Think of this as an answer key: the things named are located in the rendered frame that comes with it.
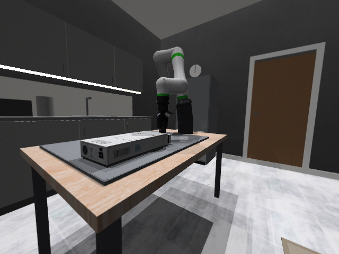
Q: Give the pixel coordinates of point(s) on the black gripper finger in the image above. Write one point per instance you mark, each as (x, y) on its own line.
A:
(160, 123)
(165, 123)

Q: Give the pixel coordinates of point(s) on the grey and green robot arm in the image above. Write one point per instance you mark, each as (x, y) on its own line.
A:
(171, 86)

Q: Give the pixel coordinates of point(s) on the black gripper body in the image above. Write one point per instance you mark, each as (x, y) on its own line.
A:
(162, 108)

